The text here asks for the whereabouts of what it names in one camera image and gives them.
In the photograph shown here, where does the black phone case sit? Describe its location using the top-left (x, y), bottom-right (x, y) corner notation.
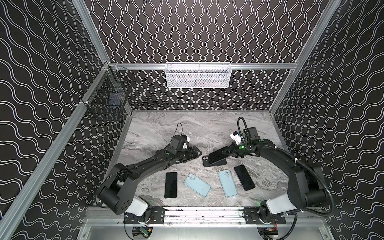
top-left (202, 156), bottom-right (227, 168)

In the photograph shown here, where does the black smartphone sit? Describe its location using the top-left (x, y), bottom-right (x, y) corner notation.
top-left (208, 147), bottom-right (228, 162)
top-left (164, 172), bottom-right (178, 199)
top-left (234, 165), bottom-right (256, 191)

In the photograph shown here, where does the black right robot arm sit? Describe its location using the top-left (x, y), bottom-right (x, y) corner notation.
top-left (223, 140), bottom-right (335, 216)

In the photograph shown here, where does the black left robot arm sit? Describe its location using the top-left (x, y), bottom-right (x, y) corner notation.
top-left (96, 147), bottom-right (202, 215)

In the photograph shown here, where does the light blue phone case left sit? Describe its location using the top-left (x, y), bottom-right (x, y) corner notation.
top-left (184, 174), bottom-right (212, 197)

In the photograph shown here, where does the light blue phone case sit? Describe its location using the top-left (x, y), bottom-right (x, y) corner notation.
top-left (218, 170), bottom-right (238, 198)
top-left (184, 174), bottom-right (212, 197)

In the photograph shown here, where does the light blue phone case right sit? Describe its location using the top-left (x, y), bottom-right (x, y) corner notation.
top-left (218, 170), bottom-right (238, 198)

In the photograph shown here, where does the aluminium back crossbar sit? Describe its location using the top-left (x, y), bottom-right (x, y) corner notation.
top-left (112, 62), bottom-right (298, 71)

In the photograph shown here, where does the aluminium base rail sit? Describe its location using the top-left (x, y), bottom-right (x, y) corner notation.
top-left (80, 205), bottom-right (328, 229)

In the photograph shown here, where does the white wire mesh basket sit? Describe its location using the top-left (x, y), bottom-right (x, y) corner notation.
top-left (165, 67), bottom-right (232, 89)

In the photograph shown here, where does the black wire mesh basket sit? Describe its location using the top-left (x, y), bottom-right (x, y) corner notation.
top-left (85, 64), bottom-right (136, 122)

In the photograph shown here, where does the aluminium corner post left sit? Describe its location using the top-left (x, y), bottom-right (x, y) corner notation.
top-left (73, 0), bottom-right (111, 63)

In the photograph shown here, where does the aluminium corner post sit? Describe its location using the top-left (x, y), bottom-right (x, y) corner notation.
top-left (73, 0), bottom-right (111, 63)
top-left (269, 0), bottom-right (341, 117)

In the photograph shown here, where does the aluminium corner post right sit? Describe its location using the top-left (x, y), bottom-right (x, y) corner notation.
top-left (269, 0), bottom-right (341, 117)

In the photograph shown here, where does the aluminium left side rail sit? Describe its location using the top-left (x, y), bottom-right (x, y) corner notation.
top-left (1, 62), bottom-right (110, 240)

